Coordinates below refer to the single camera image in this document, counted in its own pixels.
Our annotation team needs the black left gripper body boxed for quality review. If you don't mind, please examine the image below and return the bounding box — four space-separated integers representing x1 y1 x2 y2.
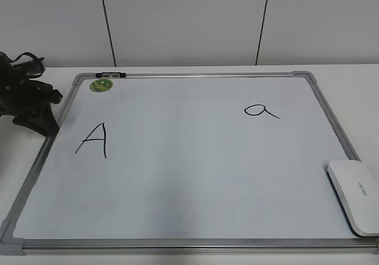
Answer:
1 51 50 116

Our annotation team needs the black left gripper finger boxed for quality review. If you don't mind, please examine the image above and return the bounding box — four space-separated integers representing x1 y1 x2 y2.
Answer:
12 104 59 136
38 82 63 103

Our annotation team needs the white rectangular whiteboard eraser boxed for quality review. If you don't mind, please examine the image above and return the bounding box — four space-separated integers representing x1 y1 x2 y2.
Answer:
327 160 378 237

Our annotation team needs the round green magnet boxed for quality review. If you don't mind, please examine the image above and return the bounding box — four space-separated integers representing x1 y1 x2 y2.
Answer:
89 79 113 93

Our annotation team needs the black grey marker holder clip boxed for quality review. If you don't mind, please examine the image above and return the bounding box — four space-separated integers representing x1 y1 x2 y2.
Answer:
95 72 126 78

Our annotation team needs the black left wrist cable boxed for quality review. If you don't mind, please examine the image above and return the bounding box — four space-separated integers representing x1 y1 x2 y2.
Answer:
8 51 46 77

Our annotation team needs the white magnetic whiteboard grey frame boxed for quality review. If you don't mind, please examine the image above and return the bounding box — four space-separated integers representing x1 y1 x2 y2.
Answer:
1 72 378 256

